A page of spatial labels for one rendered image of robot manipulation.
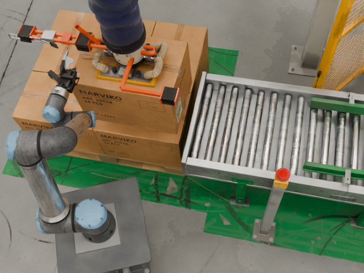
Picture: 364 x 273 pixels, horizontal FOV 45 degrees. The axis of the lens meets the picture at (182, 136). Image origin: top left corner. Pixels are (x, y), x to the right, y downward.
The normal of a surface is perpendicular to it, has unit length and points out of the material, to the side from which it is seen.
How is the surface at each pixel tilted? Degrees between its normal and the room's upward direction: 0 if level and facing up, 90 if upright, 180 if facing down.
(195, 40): 0
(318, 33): 90
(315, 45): 90
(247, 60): 0
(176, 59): 1
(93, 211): 10
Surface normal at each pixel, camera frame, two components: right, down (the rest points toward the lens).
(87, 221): 0.10, -0.44
